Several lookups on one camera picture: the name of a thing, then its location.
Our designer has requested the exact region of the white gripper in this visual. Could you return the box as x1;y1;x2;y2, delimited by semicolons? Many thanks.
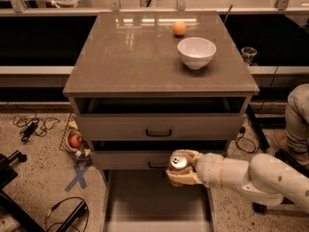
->
166;149;224;188

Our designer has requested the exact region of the red coke can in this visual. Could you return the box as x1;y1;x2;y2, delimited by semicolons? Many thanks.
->
166;154;188;187

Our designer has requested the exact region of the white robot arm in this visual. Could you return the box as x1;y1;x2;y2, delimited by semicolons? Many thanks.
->
166;150;309;213

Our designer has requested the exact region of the bottom grey drawer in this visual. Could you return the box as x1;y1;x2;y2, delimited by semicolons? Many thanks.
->
103;170;215;232

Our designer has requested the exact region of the grey drawer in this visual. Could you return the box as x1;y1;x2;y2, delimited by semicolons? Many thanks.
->
103;170;215;232
72;97;248;142
91;140;228;170

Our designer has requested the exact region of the middle grey drawer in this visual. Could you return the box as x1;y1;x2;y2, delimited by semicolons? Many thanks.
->
91;140;228;170

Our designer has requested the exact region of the grey drawer cabinet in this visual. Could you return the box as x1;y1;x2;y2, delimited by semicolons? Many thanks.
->
64;12;259;232

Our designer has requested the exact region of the top grey drawer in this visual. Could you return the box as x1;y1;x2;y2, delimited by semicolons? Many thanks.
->
72;97;248;142

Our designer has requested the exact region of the person leg with shoe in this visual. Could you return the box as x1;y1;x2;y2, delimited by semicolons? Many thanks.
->
273;84;309;169

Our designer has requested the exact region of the blue tape cross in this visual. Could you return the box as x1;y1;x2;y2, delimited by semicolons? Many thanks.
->
65;162;92;191

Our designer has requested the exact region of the white ceramic bowl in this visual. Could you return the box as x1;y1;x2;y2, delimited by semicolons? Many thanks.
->
178;37;216;70

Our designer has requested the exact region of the red apple in basket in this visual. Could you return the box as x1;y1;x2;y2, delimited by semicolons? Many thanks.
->
70;134;83;148

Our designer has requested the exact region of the clear glass cup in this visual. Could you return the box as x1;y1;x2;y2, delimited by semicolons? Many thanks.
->
240;46;258;66

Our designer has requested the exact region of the orange fruit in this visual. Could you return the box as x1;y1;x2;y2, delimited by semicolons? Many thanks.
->
172;21;186;37

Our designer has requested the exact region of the black coiled cable right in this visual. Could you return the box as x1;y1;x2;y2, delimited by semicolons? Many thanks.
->
235;126;260;155

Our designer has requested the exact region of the wire basket with items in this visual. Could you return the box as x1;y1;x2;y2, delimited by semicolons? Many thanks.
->
59;115;92;162

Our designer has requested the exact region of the black power adapter with cable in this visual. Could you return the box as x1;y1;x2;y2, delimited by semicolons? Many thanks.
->
13;108;60;143

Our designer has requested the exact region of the black stand with cable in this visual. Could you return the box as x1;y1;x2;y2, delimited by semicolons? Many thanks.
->
0;151;90;232

